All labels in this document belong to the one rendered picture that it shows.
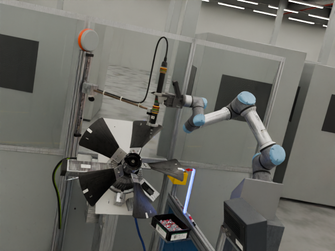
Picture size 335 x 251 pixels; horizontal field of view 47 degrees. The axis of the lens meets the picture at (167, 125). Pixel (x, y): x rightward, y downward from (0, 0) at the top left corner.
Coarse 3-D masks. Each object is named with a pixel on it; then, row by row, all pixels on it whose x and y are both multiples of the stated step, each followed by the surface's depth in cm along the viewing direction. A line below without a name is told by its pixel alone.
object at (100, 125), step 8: (96, 128) 242; (104, 128) 242; (88, 136) 242; (96, 136) 241; (104, 136) 241; (112, 136) 241; (80, 144) 242; (88, 144) 242; (96, 144) 242; (104, 144) 242; (112, 144) 241; (104, 152) 243; (112, 152) 242
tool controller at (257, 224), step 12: (228, 204) 198; (240, 204) 197; (228, 216) 197; (240, 216) 186; (252, 216) 185; (228, 228) 199; (240, 228) 185; (252, 228) 180; (264, 228) 182; (240, 240) 187; (252, 240) 182; (264, 240) 184
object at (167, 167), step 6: (156, 162) 254; (162, 162) 255; (168, 162) 256; (174, 162) 258; (156, 168) 244; (162, 168) 246; (168, 168) 248; (174, 168) 251; (168, 174) 243; (174, 174) 245; (180, 174) 248; (180, 180) 244
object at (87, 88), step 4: (84, 84) 272; (88, 84) 270; (92, 84) 274; (84, 88) 272; (88, 88) 270; (92, 88) 270; (96, 88) 273; (84, 92) 272; (88, 92) 270; (92, 92) 271; (96, 92) 274
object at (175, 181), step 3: (186, 174) 282; (168, 177) 291; (171, 177) 285; (186, 177) 282; (171, 180) 284; (174, 180) 280; (177, 180) 281; (183, 180) 282; (174, 183) 281; (177, 183) 281; (180, 183) 282; (183, 183) 283
